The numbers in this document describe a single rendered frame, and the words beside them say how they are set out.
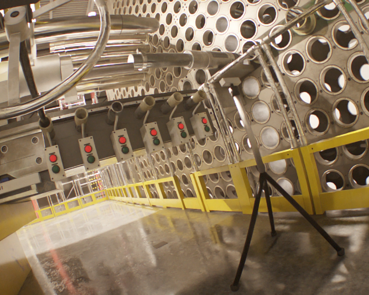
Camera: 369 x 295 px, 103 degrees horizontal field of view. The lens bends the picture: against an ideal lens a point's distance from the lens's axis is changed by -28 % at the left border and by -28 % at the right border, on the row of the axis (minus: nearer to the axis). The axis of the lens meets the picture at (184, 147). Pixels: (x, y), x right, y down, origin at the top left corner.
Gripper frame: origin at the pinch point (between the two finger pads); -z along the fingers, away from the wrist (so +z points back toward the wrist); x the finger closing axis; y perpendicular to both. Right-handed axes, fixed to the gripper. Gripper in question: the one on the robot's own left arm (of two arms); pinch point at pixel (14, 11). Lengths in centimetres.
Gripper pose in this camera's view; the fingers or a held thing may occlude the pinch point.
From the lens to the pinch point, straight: 43.5
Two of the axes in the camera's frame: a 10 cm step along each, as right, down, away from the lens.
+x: 8.2, -2.3, 5.3
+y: -3.1, -9.5, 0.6
